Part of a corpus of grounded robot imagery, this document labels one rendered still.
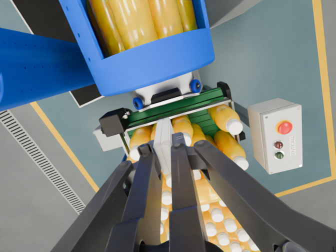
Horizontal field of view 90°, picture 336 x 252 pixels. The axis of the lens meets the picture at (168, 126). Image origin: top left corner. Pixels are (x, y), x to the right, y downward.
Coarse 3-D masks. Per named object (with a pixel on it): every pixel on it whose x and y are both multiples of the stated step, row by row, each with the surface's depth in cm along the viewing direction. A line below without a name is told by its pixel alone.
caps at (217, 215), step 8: (208, 208) 56; (216, 216) 57; (160, 224) 60; (224, 224) 61; (232, 224) 59; (160, 232) 60; (208, 232) 60; (240, 232) 61; (208, 240) 63; (224, 240) 62; (240, 240) 62; (232, 248) 63; (240, 248) 63; (256, 248) 63
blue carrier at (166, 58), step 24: (72, 0) 27; (192, 0) 39; (72, 24) 30; (96, 48) 29; (144, 48) 27; (168, 48) 27; (192, 48) 29; (96, 72) 32; (120, 72) 29; (144, 72) 28; (168, 72) 28
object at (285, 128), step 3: (282, 123) 45; (285, 123) 44; (288, 123) 44; (279, 126) 45; (282, 126) 45; (285, 126) 45; (288, 126) 45; (291, 126) 45; (279, 129) 45; (282, 129) 45; (285, 129) 45; (288, 129) 45; (291, 129) 45; (279, 132) 46; (282, 132) 45; (285, 132) 45; (288, 132) 45
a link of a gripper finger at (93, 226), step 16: (128, 160) 14; (112, 176) 12; (96, 192) 11; (112, 192) 11; (128, 192) 13; (96, 208) 9; (112, 208) 10; (80, 224) 9; (96, 224) 9; (112, 224) 10; (64, 240) 8; (80, 240) 8; (96, 240) 9
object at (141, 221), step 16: (144, 144) 14; (144, 160) 13; (144, 176) 11; (160, 176) 14; (144, 192) 9; (160, 192) 12; (128, 208) 9; (144, 208) 8; (160, 208) 11; (128, 224) 7; (144, 224) 8; (112, 240) 7; (128, 240) 6; (144, 240) 7
